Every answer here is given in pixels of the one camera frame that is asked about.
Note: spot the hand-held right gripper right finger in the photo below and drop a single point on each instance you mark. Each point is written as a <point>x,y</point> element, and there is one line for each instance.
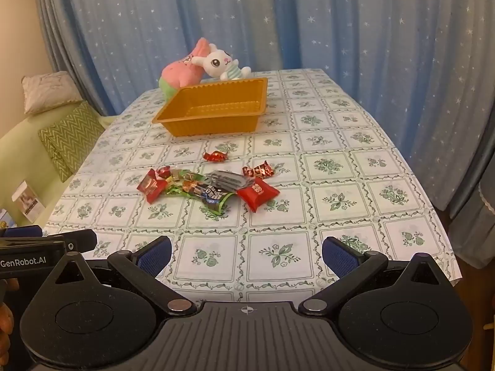
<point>340,257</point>

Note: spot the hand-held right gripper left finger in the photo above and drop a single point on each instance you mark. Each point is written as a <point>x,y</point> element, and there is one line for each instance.
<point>154,256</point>

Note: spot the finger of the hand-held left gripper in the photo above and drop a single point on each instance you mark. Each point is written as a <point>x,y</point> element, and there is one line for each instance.
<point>19,231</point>
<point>83,239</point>

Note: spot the dark red snack packet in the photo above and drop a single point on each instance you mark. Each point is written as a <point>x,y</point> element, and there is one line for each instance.
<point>151,187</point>

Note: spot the green red candy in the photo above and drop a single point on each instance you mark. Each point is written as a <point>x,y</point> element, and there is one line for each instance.
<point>181,187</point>

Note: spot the green snack packet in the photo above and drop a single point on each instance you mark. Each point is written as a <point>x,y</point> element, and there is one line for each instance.
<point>210,199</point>

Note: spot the clear candy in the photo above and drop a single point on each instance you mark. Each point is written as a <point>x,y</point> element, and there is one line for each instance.
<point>177,174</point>

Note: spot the small red candy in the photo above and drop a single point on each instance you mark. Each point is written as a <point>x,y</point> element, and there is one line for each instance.
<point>163,171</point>

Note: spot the bright red snack packet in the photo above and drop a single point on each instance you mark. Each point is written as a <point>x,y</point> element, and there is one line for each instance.
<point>257,195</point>

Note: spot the silver snack packet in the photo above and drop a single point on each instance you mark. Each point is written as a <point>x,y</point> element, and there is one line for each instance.
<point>228,179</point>

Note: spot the red foil twisted candy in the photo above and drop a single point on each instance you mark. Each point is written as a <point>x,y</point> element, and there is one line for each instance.
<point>215,157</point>

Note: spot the orange plastic tray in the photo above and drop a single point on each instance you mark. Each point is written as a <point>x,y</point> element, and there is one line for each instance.
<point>209,123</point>

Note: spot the person's left hand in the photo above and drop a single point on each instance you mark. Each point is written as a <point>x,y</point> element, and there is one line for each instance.
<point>4,322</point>

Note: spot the white photo booklet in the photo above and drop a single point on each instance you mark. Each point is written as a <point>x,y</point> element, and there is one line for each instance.
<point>27,201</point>

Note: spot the light green sofa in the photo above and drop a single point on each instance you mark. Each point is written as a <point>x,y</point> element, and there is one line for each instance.
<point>23,154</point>

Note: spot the green zigzag cushion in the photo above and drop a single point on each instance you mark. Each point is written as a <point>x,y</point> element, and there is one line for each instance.
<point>73,135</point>

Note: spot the plain grey-blue curtain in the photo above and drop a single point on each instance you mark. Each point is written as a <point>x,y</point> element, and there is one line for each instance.
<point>475,220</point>

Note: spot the grey cushion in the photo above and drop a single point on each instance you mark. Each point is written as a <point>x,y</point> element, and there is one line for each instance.
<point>50,92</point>

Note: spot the pink star plush toy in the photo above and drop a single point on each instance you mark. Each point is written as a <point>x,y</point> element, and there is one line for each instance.
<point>180,73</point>

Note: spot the white rabbit plush toy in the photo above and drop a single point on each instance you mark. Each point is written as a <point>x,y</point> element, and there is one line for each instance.
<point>216,62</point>

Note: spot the blue star curtain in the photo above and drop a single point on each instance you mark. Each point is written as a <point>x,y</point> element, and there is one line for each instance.
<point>309,15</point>

